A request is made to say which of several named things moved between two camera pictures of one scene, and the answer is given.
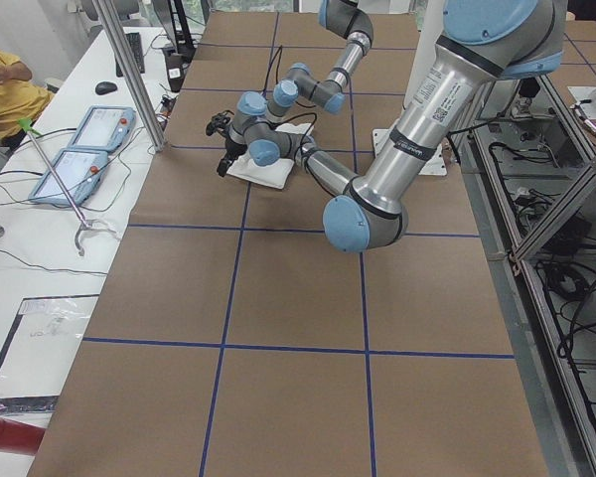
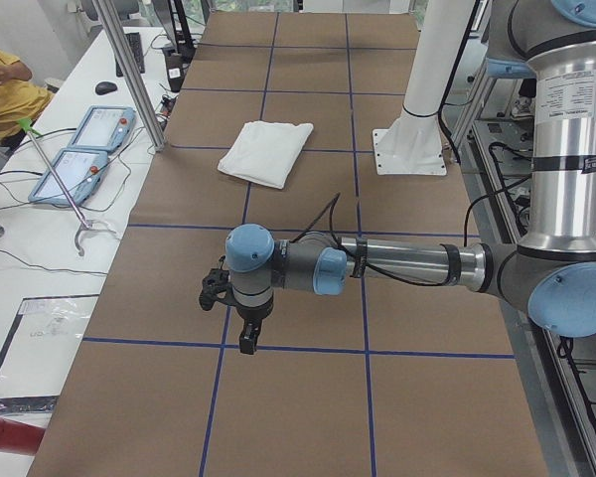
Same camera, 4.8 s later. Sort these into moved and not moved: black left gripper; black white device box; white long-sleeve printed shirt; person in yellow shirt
Moved: black left gripper
Not moved: black white device box; white long-sleeve printed shirt; person in yellow shirt
